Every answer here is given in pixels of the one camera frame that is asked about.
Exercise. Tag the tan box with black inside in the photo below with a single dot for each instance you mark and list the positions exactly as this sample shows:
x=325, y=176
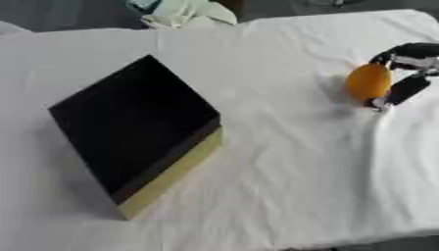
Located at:
x=135, y=124

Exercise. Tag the orange toy fruit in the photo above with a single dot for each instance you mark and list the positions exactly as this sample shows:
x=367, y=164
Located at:
x=369, y=82

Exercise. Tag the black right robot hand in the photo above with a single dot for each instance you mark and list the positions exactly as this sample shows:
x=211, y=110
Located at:
x=407, y=88

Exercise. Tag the pale crumpled cloth bundle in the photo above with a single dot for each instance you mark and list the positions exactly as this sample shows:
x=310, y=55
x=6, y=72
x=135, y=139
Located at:
x=186, y=13

